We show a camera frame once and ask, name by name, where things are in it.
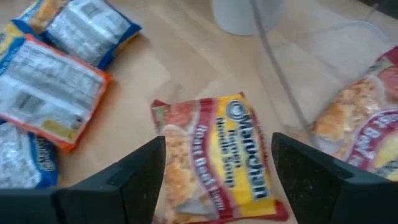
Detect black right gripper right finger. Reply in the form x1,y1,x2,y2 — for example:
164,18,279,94
271,132,383,224

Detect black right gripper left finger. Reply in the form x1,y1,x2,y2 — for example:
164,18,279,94
52,135,167,224

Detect red Maruchan noodle pack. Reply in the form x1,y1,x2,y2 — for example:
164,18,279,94
150,91,290,224
290,45,398,182

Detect blue Maruchan noodle pack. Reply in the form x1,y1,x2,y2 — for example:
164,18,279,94
39,0,143,71
0,0,71,75
0,119,60,190

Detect orange Maruchan noodle pack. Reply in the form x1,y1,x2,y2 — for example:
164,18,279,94
0,33,113,153

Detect clear plastic bin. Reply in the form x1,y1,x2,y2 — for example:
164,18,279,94
250,0,398,187

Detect white plant pot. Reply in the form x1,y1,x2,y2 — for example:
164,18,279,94
212,0,289,36

